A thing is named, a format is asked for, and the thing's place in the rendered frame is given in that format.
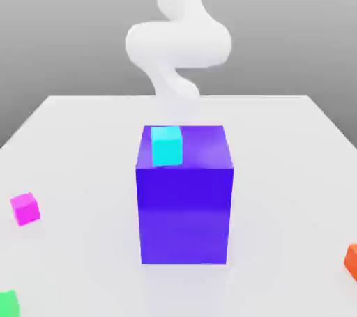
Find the small orange cube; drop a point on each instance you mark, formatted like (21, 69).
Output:
(352, 262)

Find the small cyan cube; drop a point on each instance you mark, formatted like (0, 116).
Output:
(166, 147)

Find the small green cube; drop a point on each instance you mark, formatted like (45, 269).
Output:
(8, 304)

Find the small magenta cube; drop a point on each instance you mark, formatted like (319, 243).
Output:
(25, 209)

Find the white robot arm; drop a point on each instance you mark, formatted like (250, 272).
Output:
(178, 44)

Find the large purple box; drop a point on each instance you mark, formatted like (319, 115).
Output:
(184, 211)

